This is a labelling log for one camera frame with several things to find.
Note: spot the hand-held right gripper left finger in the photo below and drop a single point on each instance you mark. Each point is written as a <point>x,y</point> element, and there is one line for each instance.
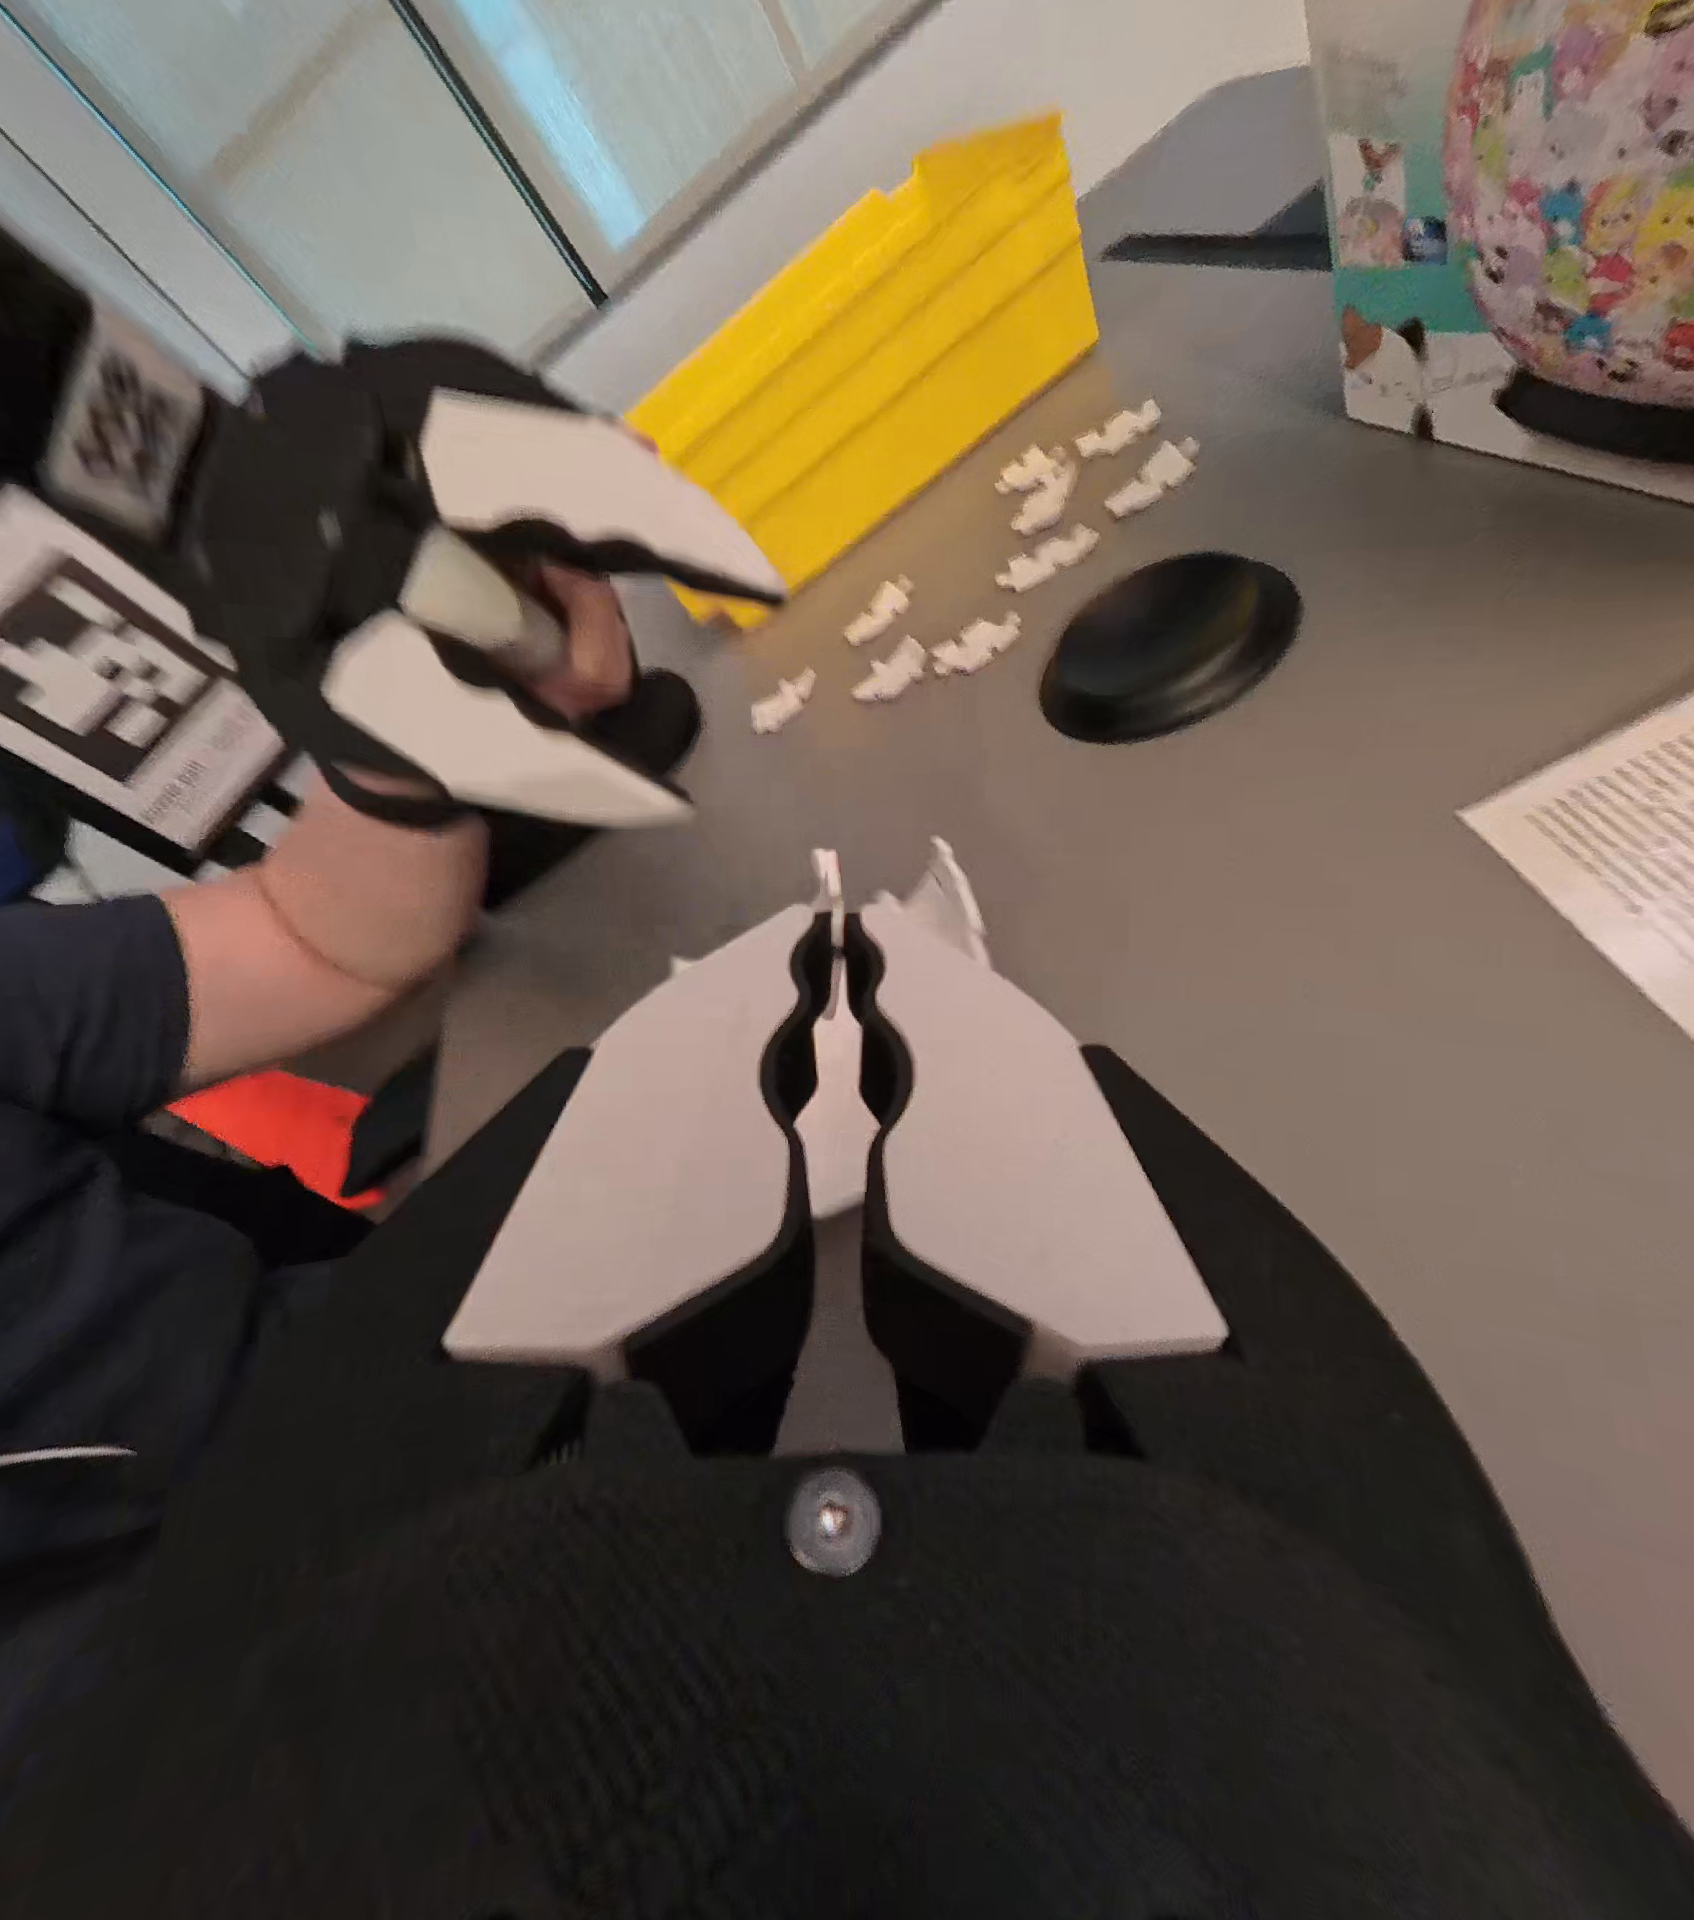
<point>639,1200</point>

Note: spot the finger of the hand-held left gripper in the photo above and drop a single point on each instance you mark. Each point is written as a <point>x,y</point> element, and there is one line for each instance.
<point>592,480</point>
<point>489,737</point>

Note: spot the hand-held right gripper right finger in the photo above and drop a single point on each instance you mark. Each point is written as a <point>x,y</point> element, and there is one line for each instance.
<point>1042,1200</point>

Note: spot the assembled white puzzle section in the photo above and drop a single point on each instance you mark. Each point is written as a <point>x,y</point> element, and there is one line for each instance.
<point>938,906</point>

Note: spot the person's left forearm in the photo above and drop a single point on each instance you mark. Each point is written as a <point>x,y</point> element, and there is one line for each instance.
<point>339,917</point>

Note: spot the scattered loose puzzle pieces group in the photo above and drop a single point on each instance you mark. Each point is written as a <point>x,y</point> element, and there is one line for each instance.
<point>892,666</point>

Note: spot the black round ball stand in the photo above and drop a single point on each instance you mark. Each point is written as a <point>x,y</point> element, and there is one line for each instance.
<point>1179,646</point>

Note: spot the colourful puzzle box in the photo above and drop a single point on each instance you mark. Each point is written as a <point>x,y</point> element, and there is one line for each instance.
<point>1569,240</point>

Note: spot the person's left hand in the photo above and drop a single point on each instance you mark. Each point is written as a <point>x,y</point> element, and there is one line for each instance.
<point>592,646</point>

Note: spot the yellow storage bin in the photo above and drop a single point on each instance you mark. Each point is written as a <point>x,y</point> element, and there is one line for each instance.
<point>879,421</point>
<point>982,197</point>

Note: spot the red object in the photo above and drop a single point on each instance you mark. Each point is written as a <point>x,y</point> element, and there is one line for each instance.
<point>278,1135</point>

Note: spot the white instruction leaflet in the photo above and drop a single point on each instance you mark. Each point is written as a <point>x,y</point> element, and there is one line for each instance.
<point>1689,871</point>

